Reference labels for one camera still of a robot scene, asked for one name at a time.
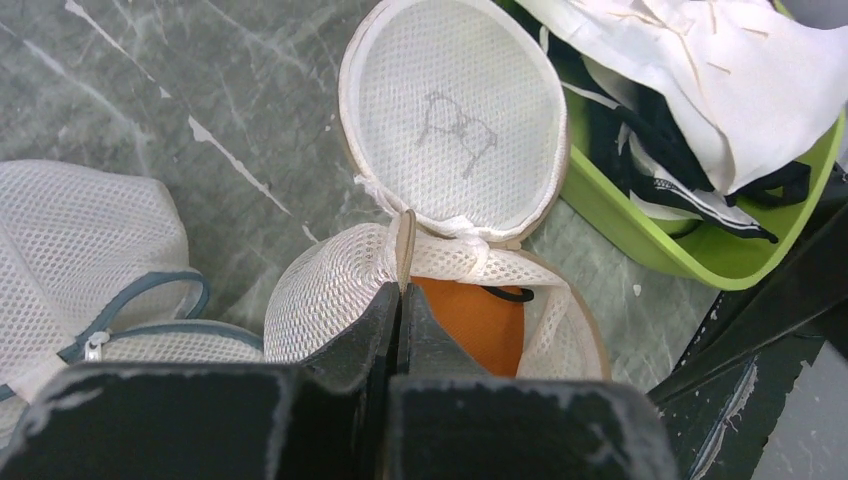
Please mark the black white garment in basket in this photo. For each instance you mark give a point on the black white garment in basket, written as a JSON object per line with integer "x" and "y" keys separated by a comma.
{"x": 639, "y": 87}

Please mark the white cloth in basket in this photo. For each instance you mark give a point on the white cloth in basket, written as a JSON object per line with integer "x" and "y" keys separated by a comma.
{"x": 750, "y": 88}

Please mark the blue-trim mesh laundry bag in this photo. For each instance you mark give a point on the blue-trim mesh laundry bag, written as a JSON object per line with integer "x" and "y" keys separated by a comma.
{"x": 95, "y": 267}

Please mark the orange red bra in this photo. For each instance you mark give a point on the orange red bra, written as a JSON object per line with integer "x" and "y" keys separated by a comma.
{"x": 488, "y": 322}

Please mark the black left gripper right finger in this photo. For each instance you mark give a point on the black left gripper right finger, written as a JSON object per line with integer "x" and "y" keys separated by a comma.
{"x": 449, "y": 419}

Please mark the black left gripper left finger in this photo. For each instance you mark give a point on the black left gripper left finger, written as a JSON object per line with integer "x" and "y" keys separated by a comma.
{"x": 319, "y": 419}

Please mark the green plastic basket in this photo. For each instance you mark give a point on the green plastic basket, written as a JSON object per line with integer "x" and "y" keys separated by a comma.
{"x": 707, "y": 254}

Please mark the beige-trim mesh laundry bag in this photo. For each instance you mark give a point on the beige-trim mesh laundry bag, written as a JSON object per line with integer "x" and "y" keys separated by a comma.
{"x": 456, "y": 126}

